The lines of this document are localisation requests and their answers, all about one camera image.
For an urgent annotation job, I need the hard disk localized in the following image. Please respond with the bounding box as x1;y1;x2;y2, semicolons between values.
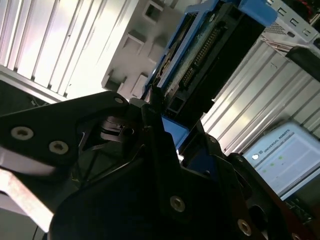
141;0;278;154

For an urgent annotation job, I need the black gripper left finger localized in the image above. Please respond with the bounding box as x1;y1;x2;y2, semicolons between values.
0;86;197;223

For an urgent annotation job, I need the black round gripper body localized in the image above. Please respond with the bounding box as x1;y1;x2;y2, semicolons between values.
48;154;238;240

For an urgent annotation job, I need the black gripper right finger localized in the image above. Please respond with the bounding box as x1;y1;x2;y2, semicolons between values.
182;122;313;240

